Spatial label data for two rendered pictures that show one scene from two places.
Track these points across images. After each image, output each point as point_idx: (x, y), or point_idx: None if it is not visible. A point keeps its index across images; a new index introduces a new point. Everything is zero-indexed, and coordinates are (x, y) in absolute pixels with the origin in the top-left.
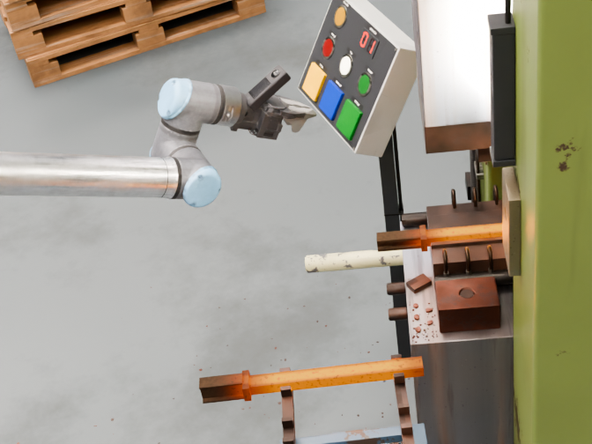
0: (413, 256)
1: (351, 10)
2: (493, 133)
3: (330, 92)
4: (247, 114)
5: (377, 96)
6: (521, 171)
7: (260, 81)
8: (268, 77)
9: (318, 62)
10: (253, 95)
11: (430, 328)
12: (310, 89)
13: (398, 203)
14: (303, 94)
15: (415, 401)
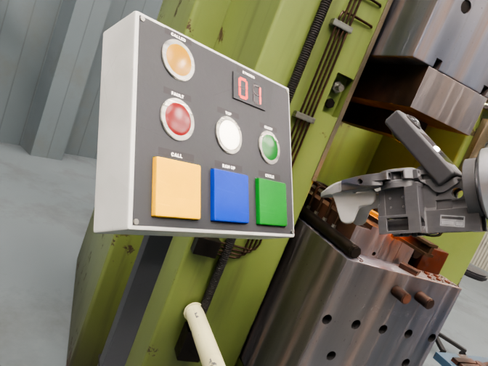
0: (382, 264)
1: (197, 47)
2: None
3: (229, 185)
4: (457, 197)
5: (290, 153)
6: None
7: (426, 139)
8: (420, 131)
9: (165, 153)
10: (449, 161)
11: (439, 277)
12: (182, 204)
13: (99, 358)
14: (156, 228)
15: (432, 346)
